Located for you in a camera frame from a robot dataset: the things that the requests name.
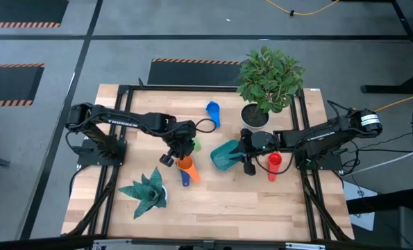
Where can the teal square measuring cup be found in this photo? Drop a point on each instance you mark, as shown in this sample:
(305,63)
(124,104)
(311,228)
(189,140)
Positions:
(223,156)

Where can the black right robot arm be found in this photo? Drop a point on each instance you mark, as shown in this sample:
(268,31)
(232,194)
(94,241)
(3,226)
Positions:
(317,137)

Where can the red measuring cup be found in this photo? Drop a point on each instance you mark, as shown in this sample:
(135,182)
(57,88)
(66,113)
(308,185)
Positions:
(275,159)

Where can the silver table edge bar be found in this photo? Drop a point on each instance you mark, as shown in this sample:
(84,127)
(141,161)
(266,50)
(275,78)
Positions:
(303,246)

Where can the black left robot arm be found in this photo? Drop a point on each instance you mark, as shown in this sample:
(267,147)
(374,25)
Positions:
(130,119)

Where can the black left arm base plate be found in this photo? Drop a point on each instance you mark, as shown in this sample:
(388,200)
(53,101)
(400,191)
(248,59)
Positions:
(88,159)

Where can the green measuring cup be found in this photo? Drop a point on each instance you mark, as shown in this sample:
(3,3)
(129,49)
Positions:
(197,144)

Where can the black furniture block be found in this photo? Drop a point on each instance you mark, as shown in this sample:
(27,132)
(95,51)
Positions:
(407,225)

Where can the small white sticker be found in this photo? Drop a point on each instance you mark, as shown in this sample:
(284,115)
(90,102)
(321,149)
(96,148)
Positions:
(315,89)

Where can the large white plant pot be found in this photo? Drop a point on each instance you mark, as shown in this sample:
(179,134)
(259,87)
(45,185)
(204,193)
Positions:
(248,126)

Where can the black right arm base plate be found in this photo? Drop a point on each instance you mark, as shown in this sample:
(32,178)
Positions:
(332,165)

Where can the black aluminium table frame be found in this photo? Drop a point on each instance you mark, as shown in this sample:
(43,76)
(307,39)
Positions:
(192,88)

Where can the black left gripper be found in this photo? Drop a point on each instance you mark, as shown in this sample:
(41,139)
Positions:
(183,137)

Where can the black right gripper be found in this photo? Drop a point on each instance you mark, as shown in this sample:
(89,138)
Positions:
(261,142)

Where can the small white plant pot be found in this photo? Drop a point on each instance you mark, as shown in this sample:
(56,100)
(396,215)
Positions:
(165,195)

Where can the large light blue measuring cup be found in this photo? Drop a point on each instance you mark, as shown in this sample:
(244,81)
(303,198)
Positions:
(185,184)

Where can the leafy green plant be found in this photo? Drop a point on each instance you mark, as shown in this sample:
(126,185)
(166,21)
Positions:
(268,78)

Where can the black hazard-striped floor mat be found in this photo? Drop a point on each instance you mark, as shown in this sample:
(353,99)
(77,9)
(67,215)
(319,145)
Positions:
(22,10)
(8,83)
(192,73)

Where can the small blue measuring cup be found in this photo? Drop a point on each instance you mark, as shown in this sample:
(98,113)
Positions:
(213,112)

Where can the black desk leg frame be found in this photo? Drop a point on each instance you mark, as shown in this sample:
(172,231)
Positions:
(383,89)

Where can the orange measuring cup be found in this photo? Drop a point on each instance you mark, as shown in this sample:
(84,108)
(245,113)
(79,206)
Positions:
(189,166)

